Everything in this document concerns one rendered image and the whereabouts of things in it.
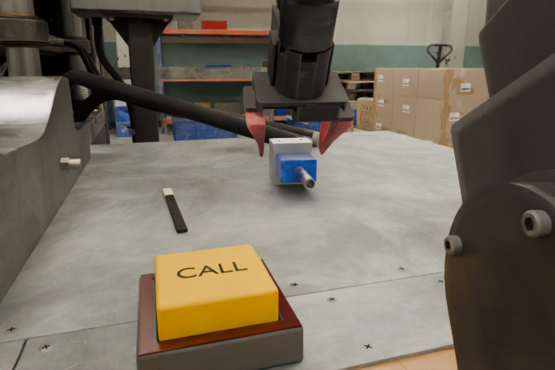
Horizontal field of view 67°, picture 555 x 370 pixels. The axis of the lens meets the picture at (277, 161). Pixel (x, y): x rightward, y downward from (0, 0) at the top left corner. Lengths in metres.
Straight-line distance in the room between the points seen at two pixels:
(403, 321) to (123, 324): 0.16
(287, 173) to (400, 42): 7.50
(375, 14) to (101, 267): 7.53
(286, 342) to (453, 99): 3.75
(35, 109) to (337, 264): 0.34
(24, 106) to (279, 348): 0.38
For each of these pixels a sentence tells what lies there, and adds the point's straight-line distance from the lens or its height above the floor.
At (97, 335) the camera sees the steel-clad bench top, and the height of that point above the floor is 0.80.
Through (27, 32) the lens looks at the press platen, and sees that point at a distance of 0.99.
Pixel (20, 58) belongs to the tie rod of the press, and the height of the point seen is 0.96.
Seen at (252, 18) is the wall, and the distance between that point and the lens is 7.10.
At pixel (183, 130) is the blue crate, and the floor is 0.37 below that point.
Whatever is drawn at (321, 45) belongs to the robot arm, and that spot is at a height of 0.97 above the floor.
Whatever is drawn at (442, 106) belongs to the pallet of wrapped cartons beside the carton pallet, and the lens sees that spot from 3.92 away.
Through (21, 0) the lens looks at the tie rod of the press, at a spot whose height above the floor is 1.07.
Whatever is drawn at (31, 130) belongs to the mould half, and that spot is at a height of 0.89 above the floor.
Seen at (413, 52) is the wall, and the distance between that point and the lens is 8.07.
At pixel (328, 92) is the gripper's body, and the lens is 0.48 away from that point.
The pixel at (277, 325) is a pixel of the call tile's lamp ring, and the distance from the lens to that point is 0.23.
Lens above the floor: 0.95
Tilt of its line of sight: 13 degrees down
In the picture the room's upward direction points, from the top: straight up
